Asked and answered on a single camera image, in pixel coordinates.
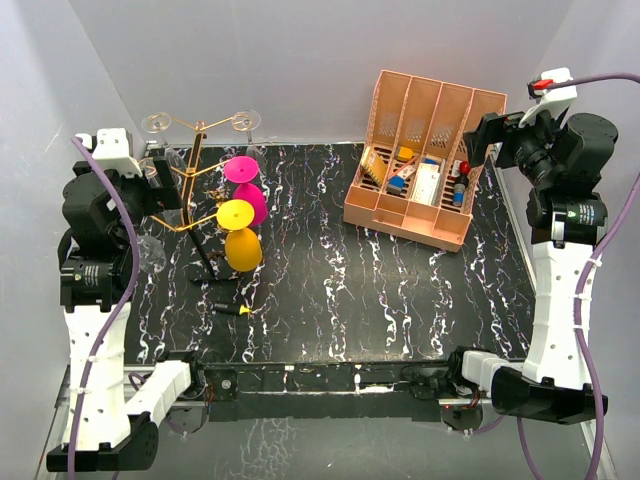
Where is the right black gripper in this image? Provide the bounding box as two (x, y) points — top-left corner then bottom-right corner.
(463, 104), (566, 188)

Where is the gold wire wine glass rack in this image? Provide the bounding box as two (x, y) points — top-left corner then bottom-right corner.
(137, 113), (256, 284)

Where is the clear wine glass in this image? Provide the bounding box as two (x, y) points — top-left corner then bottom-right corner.
(137, 235), (167, 274)
(231, 110), (265, 162)
(141, 112), (185, 171)
(138, 157), (160, 187)

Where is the pink plastic wine glass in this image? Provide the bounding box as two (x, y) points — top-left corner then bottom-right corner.
(224, 156), (268, 227)

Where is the orange plastic wine glass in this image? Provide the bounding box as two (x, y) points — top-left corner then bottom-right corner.
(216, 199), (263, 272)

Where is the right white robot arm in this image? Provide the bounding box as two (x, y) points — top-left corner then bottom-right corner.
(445, 112), (618, 425)

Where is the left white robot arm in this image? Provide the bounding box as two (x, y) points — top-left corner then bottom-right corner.
(46, 154), (207, 477)

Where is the red capped bottle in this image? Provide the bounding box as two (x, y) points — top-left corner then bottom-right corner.
(455, 161), (471, 188)

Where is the white staples box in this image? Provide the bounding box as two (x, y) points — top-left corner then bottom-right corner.
(411, 158), (442, 206)

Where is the peach desk organizer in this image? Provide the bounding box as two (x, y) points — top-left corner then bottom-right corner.
(344, 70), (507, 252)

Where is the blue grey eraser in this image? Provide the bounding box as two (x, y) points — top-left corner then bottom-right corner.
(386, 165), (415, 196)

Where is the yellow spiral notebook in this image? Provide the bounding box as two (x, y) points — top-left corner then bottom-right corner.
(360, 151), (387, 187)

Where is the black yellow screwdriver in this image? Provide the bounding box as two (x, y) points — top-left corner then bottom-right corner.
(213, 303), (252, 316)

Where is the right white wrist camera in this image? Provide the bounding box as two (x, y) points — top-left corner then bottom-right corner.
(519, 67), (577, 128)

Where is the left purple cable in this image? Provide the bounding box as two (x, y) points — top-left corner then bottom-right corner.
(67, 135), (189, 480)

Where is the purple cable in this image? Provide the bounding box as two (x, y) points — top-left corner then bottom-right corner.
(67, 135), (189, 480)
(469, 72), (640, 480)

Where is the aluminium frame rail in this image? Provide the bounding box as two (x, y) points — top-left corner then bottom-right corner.
(45, 350), (608, 475)

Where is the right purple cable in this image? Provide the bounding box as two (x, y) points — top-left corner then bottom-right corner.
(469, 72), (640, 480)

